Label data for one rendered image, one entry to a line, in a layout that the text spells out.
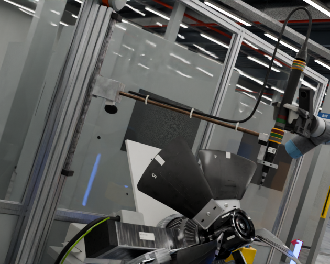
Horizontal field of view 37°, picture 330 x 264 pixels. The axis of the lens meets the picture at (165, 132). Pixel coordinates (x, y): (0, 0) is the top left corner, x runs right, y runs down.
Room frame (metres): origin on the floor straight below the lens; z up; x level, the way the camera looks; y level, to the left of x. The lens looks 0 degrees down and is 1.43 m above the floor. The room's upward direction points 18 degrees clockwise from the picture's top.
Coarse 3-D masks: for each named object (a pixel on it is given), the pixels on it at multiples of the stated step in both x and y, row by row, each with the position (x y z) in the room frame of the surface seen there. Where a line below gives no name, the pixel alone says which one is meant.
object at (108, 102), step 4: (108, 100) 1.78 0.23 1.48; (108, 104) 1.78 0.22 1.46; (112, 104) 1.78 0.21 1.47; (104, 108) 1.79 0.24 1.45; (108, 108) 1.77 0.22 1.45; (112, 108) 1.77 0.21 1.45; (116, 108) 1.78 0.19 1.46; (108, 112) 1.78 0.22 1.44; (112, 112) 1.77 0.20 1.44; (116, 112) 1.78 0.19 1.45
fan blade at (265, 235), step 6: (264, 228) 1.88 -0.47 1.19; (258, 234) 1.75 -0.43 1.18; (264, 234) 1.80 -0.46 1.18; (270, 234) 1.85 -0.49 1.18; (264, 240) 1.64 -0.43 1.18; (270, 240) 1.71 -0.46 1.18; (276, 240) 1.79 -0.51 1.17; (276, 246) 1.69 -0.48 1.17; (282, 246) 1.77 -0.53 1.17; (282, 252) 1.67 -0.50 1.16; (288, 252) 1.73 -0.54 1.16; (294, 258) 1.73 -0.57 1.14
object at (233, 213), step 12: (228, 216) 1.53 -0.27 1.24; (240, 216) 1.57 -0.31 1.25; (216, 228) 1.55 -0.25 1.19; (228, 228) 1.52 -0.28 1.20; (240, 228) 1.55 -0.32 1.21; (252, 228) 1.58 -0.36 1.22; (204, 240) 1.56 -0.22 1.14; (228, 240) 1.52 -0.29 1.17; (240, 240) 1.51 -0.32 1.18; (252, 240) 1.54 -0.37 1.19; (228, 252) 1.61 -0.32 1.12
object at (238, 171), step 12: (204, 156) 1.80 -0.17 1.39; (240, 156) 1.84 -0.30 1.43; (204, 168) 1.77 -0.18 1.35; (216, 168) 1.77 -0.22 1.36; (228, 168) 1.77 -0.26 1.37; (240, 168) 1.78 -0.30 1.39; (252, 168) 1.80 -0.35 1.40; (216, 180) 1.73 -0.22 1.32; (228, 180) 1.72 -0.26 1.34; (240, 180) 1.73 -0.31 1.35; (216, 192) 1.69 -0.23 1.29; (228, 192) 1.69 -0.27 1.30; (240, 192) 1.69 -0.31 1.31
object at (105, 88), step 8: (96, 80) 1.77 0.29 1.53; (104, 80) 1.76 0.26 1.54; (112, 80) 1.76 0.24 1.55; (96, 88) 1.77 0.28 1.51; (104, 88) 1.76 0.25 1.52; (112, 88) 1.76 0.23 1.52; (120, 88) 1.78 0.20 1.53; (96, 96) 1.82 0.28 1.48; (104, 96) 1.76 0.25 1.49; (112, 96) 1.75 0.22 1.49; (120, 96) 1.80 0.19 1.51
